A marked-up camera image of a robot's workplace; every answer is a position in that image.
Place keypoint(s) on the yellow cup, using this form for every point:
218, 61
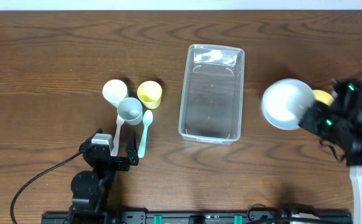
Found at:
150, 93

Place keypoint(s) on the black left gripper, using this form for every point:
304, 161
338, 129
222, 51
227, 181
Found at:
123, 166

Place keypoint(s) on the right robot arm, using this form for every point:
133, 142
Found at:
356, 181

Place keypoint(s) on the grey bowl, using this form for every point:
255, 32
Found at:
284, 103

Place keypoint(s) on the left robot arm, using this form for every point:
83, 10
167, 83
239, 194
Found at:
91, 188

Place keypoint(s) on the white cup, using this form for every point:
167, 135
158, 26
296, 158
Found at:
114, 91

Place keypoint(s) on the grey cup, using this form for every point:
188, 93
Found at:
130, 110

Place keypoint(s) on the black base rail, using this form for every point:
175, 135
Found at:
255, 213

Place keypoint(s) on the yellow bowl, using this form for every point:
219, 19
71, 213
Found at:
323, 97

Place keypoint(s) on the pink plastic fork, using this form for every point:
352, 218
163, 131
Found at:
119, 123

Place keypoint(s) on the mint green plastic spoon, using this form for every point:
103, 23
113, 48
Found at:
147, 121

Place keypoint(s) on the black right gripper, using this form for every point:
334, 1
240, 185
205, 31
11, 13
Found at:
314, 117

